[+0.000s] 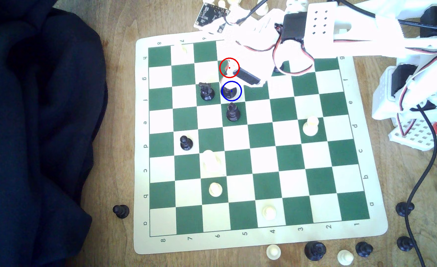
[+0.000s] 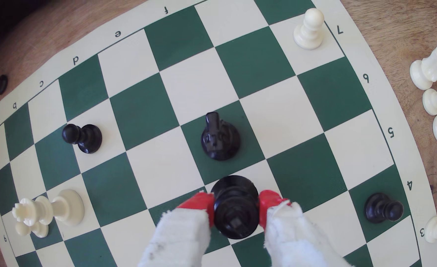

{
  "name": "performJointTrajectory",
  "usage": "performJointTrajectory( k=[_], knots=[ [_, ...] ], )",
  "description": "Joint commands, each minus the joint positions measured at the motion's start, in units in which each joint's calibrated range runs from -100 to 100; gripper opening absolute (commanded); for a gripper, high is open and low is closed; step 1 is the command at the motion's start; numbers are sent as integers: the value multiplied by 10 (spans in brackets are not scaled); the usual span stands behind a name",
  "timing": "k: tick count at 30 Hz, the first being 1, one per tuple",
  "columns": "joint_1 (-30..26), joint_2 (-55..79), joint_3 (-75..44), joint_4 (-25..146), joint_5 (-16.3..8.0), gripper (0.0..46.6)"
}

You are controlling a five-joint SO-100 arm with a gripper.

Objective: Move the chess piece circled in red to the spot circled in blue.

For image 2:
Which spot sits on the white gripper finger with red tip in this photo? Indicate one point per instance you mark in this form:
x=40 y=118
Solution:
x=292 y=237
x=181 y=237

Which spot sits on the black king chess piece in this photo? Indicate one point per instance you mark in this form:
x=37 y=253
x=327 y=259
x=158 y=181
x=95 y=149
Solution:
x=236 y=211

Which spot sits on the black knight chess piece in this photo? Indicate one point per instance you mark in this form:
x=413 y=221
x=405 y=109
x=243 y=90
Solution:
x=220 y=139

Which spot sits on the white queen chess piece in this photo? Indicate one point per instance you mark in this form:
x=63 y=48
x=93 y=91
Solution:
x=61 y=207

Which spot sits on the green white chess board mat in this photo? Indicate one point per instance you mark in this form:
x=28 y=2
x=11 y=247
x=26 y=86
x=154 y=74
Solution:
x=277 y=111

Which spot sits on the white knight chess piece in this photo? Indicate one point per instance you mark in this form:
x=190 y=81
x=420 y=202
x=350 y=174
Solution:
x=426 y=70

